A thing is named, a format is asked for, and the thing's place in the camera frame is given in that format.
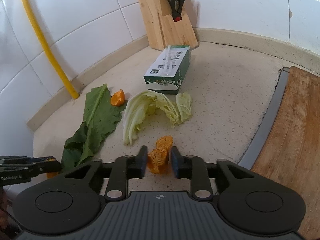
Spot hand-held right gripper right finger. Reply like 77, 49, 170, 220
170, 146, 253, 202

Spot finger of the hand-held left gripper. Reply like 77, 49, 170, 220
31, 156, 62, 178

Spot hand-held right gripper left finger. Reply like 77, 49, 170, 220
64, 145, 148, 202

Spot small napa cabbage leaf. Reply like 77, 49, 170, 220
175, 92, 193, 124

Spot large green leaf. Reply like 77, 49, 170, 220
61, 84, 127, 172

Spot green milk carton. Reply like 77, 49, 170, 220
143, 44, 192, 95

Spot wooden cutting board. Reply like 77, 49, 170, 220
251, 66, 320, 239

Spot yellow pipe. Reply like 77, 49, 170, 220
16, 0, 79, 99

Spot wooden knife block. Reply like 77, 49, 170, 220
135, 0, 198, 50

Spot black kitchen scissors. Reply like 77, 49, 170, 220
164, 0, 188, 22

